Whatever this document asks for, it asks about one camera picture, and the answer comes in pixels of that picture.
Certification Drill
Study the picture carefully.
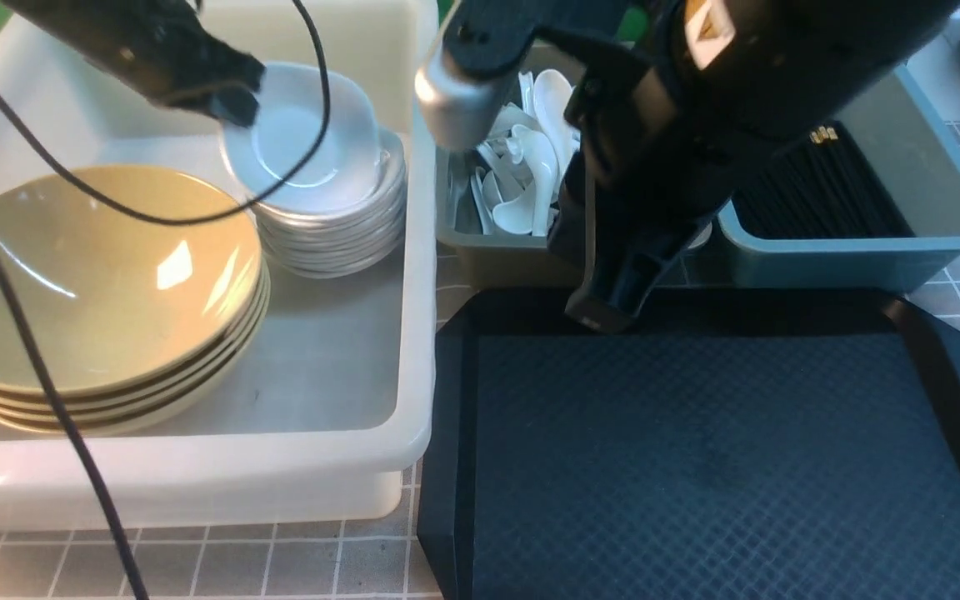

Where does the black left camera cable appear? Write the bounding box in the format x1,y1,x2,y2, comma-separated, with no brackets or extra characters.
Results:
0,0,333,600

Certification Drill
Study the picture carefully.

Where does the black plastic serving tray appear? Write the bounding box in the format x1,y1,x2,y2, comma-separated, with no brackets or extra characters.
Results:
417,288,960,599

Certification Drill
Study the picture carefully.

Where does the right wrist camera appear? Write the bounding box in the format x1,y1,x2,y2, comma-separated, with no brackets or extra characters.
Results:
414,1,636,152

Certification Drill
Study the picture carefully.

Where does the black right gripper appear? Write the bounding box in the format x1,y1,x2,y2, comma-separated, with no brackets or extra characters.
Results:
547,152,735,333

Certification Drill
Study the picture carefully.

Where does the large white plastic tub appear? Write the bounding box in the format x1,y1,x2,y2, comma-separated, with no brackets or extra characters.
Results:
0,1,439,532

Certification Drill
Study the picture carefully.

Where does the stack of white dishes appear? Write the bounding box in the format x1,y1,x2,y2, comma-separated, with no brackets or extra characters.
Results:
252,129,410,278

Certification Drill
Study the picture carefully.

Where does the stack of yellow bowls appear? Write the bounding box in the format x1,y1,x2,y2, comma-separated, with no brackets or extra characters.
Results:
0,176,271,436

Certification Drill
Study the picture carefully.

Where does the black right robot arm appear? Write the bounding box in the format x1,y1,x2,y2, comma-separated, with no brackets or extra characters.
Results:
534,1,958,333

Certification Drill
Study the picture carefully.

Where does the pile of white spoons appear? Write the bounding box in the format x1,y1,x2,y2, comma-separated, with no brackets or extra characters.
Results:
469,69,582,237

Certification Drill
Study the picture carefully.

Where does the small white square dish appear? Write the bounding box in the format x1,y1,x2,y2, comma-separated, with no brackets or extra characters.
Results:
221,62,383,215

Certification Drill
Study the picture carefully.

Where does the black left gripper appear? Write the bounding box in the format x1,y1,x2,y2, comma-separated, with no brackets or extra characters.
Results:
4,1,264,127

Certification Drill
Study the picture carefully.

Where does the grey grid tablecloth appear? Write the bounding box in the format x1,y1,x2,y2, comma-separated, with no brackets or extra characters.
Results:
0,100,960,600

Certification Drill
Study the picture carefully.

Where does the bundle of black chopsticks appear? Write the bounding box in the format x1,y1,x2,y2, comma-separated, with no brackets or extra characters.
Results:
731,119,915,240

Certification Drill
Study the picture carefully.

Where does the blue plastic chopstick bin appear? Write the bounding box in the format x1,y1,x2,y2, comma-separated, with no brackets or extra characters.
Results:
716,67,960,293

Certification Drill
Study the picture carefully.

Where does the brown plastic spoon bin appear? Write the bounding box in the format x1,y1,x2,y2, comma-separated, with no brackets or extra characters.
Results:
436,42,714,288

